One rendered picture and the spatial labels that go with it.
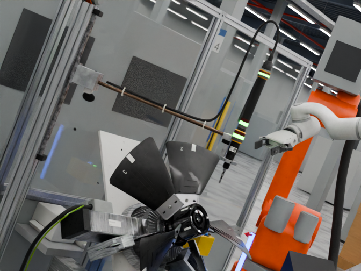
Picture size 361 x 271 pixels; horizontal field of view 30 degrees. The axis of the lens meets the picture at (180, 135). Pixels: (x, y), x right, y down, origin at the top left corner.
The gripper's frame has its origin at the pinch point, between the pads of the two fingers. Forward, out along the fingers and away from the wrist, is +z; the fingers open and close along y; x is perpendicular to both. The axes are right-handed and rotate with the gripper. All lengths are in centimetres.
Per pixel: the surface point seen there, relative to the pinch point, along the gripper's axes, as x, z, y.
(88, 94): 24, 48, 48
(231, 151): 5.6, 20.0, -0.3
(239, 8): -104, -495, 452
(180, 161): -2.3, 28.0, 18.9
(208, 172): -6.2, 21.8, 10.3
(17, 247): -46, 73, 75
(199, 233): -16.4, 43.7, -6.6
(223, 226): -31.0, 17.2, 6.3
